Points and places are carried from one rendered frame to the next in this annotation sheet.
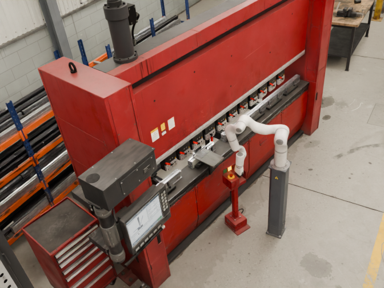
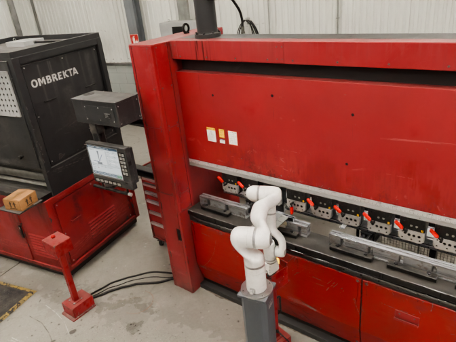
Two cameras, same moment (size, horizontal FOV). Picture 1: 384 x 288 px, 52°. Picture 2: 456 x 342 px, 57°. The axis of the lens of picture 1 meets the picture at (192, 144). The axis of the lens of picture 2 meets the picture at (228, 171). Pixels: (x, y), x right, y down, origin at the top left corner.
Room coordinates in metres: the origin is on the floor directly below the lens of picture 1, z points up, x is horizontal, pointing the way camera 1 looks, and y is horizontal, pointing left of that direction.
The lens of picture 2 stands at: (2.65, -2.78, 2.70)
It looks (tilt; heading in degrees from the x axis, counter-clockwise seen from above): 25 degrees down; 85
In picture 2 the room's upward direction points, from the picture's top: 6 degrees counter-clockwise
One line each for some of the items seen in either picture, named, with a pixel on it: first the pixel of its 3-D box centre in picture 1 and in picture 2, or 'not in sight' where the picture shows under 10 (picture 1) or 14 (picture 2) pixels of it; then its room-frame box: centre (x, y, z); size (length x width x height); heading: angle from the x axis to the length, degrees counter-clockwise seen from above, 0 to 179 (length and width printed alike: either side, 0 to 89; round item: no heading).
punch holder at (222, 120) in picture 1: (219, 121); (324, 204); (3.54, -0.32, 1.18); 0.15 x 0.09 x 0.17; 135
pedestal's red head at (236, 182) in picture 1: (234, 176); (270, 271); (3.11, -0.41, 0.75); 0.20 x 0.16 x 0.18; 120
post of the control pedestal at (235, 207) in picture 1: (235, 200); (272, 309); (3.11, -0.41, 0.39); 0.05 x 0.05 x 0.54; 30
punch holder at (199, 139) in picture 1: (195, 139); (275, 192); (3.26, -0.04, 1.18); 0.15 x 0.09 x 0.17; 135
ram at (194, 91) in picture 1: (233, 71); (365, 146); (3.73, -0.52, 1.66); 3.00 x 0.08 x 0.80; 135
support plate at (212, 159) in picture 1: (208, 157); (269, 222); (3.17, -0.16, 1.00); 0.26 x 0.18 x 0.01; 45
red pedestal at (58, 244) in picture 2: not in sight; (67, 274); (1.42, 0.43, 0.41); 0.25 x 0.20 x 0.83; 45
